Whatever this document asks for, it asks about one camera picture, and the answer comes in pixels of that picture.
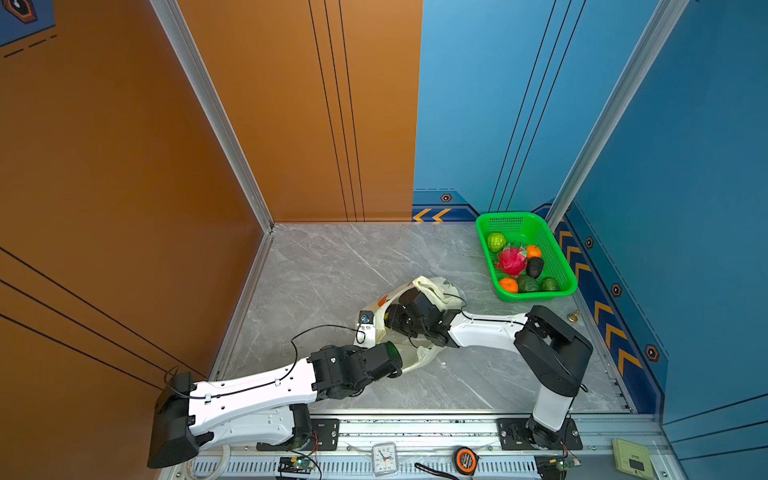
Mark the green wall switch box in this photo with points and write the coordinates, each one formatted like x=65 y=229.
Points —
x=632 y=459

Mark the bumpy light green fruit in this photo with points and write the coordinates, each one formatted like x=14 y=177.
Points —
x=496 y=242

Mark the aluminium corner post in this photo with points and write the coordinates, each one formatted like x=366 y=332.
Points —
x=174 y=25
x=653 y=38

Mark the small white clock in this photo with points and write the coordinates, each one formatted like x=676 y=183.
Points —
x=384 y=459

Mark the aluminium front rail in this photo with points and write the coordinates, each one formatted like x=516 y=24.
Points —
x=426 y=442

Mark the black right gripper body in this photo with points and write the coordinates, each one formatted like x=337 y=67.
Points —
x=399 y=321

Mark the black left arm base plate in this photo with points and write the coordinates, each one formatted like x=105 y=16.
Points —
x=315 y=434

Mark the aluminium corner post right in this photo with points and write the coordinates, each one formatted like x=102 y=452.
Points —
x=653 y=38

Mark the red dragon fruit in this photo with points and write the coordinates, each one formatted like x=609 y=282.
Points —
x=511 y=261

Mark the right green circuit board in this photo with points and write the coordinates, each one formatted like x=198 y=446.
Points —
x=556 y=467

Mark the aluminium corner post left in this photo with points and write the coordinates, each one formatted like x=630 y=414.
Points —
x=174 y=25

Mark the yellow printed plastic bag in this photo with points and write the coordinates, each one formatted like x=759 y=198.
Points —
x=415 y=352

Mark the orange black tape measure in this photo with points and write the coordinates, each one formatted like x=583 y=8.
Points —
x=465 y=461

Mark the left green circuit board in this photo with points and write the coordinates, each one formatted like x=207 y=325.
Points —
x=296 y=467

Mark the dark green avocado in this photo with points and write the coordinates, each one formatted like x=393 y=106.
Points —
x=527 y=284

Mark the black dark avocado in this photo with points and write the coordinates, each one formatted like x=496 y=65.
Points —
x=535 y=267

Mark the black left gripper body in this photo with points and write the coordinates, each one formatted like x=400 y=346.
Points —
x=350 y=353

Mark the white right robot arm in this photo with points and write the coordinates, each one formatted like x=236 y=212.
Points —
x=556 y=353

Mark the orange fruit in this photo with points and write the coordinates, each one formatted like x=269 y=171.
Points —
x=533 y=251
x=509 y=285

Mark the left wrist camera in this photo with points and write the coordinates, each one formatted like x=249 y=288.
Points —
x=366 y=320

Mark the green plastic basket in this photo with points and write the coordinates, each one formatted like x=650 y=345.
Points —
x=523 y=229

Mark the green circuit board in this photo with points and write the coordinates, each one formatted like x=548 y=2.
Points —
x=556 y=467
x=296 y=467

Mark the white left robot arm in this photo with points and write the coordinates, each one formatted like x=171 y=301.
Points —
x=271 y=408

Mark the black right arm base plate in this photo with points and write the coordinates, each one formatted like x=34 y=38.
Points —
x=510 y=433

